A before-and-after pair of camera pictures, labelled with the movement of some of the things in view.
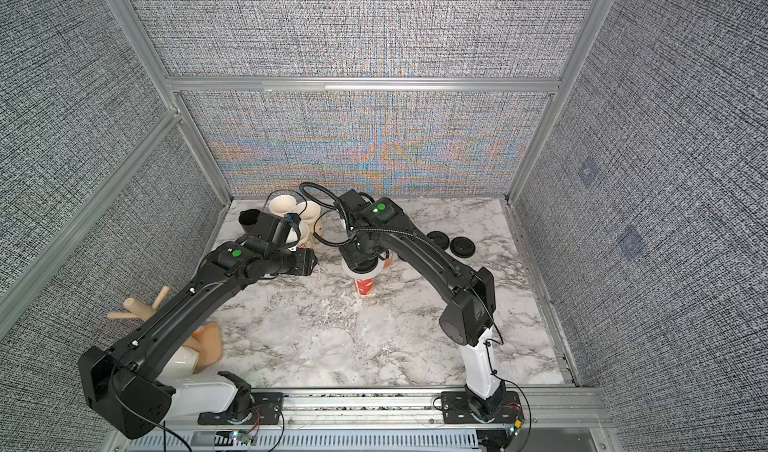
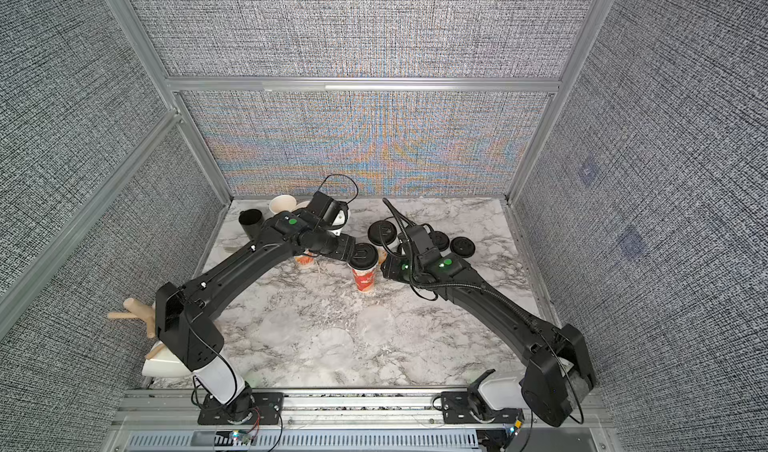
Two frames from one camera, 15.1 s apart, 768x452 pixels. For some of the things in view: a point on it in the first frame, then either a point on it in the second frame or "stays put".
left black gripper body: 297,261 → 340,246
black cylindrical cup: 248,219 stays put
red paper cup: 364,286 stays put
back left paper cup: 281,205 stays put
